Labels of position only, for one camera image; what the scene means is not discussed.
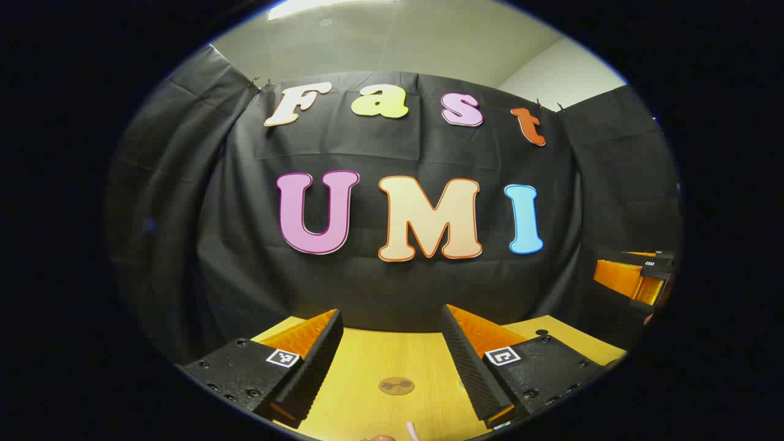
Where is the wooden desktop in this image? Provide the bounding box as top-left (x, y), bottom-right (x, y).
top-left (251, 315), bottom-right (628, 441)

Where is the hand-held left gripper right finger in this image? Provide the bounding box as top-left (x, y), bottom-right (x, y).
top-left (440, 304), bottom-right (607, 429)

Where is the round brown coaster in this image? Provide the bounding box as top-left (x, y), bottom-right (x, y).
top-left (378, 377), bottom-right (415, 396)

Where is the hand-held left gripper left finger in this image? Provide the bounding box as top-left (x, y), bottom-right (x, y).
top-left (178, 308), bottom-right (345, 429)

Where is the black backdrop cloth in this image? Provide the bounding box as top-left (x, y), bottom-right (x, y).
top-left (104, 46), bottom-right (684, 368)

